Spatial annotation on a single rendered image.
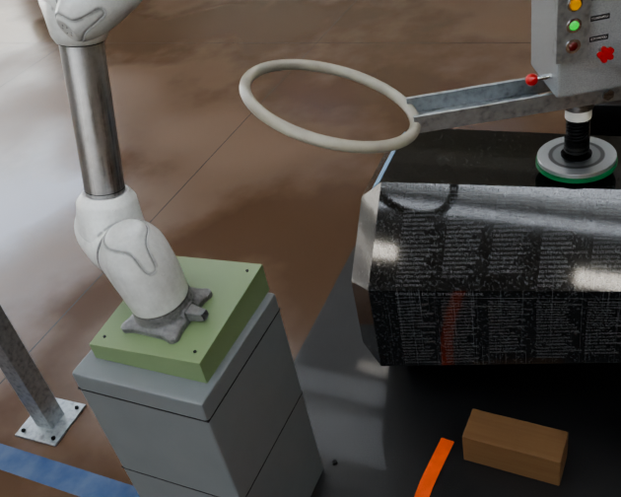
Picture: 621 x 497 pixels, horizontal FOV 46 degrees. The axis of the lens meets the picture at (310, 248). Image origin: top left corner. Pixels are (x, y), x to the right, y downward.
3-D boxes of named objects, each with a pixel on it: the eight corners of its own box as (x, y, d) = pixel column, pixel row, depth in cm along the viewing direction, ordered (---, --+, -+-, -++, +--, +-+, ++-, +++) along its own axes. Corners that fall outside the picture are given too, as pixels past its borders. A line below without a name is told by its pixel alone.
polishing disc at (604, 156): (602, 184, 194) (603, 180, 194) (525, 171, 206) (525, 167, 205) (626, 144, 207) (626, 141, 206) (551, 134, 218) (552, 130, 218)
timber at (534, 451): (463, 460, 234) (461, 436, 227) (473, 431, 242) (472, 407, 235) (559, 486, 221) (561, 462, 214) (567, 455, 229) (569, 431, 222)
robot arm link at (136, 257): (145, 330, 173) (105, 262, 160) (115, 297, 186) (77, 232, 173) (201, 292, 179) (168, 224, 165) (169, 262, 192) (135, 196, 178)
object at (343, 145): (402, 85, 216) (405, 75, 214) (436, 169, 177) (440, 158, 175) (240, 54, 207) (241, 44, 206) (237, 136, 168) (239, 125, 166)
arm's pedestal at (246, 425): (281, 602, 210) (209, 427, 162) (142, 551, 231) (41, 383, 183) (344, 461, 244) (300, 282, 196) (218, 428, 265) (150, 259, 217)
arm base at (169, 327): (187, 348, 173) (179, 332, 170) (120, 331, 184) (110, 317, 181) (227, 295, 184) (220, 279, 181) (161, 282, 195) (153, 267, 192)
